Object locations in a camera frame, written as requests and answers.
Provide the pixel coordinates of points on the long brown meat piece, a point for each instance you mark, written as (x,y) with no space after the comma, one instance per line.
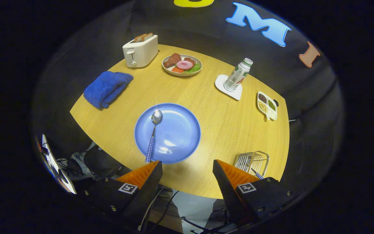
(172,60)

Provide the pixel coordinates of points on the white square coaster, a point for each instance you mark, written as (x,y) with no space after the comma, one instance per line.
(235,94)

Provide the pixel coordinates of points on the white toaster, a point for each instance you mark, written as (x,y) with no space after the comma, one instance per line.
(141,53)

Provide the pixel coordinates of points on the red tomato slice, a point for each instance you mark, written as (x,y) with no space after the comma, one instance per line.
(177,70)

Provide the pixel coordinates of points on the grey plate of food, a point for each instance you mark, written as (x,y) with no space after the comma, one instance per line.
(182,74)

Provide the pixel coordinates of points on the small bottle with green label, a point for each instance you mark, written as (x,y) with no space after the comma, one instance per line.
(235,78)

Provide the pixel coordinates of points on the brown toast slice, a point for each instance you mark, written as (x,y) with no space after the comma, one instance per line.
(139,38)
(148,36)

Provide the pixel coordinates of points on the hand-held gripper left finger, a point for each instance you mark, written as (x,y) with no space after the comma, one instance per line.
(146,191)

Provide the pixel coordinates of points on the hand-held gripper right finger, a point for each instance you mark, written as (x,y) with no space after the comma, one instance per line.
(229,195)

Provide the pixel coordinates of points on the small brown meat piece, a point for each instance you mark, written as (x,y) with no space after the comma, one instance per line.
(190,60)

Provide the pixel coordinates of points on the pink ham slice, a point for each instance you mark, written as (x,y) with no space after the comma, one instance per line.
(184,64)

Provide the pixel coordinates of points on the blue round plate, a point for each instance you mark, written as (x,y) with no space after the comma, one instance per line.
(177,136)

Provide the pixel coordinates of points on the green lettuce leaf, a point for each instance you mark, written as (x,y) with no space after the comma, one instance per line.
(195,68)

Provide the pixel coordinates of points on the white-edged screen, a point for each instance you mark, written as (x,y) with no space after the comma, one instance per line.
(55,165)

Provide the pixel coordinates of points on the blue folded towel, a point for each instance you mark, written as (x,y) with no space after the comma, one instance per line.
(105,89)

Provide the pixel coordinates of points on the white divided dish of beans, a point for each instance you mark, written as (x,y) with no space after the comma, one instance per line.
(272,114)

